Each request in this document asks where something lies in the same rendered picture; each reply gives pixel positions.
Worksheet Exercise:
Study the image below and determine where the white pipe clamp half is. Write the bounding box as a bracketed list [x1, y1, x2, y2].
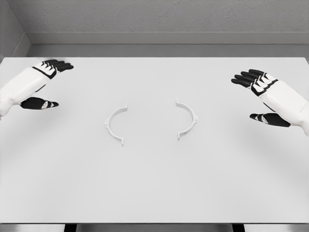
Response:
[175, 98, 199, 142]
[104, 103, 129, 147]

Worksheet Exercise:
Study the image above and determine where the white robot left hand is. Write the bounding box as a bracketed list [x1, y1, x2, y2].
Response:
[7, 58, 74, 111]

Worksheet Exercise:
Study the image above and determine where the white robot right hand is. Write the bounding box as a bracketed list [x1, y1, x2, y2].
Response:
[231, 69, 303, 128]

